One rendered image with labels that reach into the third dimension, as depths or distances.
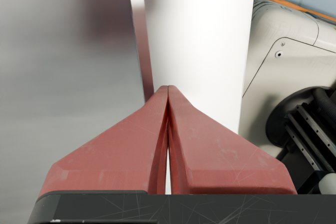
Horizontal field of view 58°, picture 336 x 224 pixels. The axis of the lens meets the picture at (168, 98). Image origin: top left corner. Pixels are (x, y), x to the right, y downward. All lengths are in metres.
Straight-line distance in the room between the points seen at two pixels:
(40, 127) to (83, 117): 0.02
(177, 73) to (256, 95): 0.86
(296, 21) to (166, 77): 0.81
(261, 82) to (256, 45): 0.13
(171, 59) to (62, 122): 0.07
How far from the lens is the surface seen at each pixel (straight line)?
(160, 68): 0.15
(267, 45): 0.92
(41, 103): 0.16
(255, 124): 1.09
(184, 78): 0.16
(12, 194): 0.22
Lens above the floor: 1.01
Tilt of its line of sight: 53 degrees down
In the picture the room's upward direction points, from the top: 165 degrees clockwise
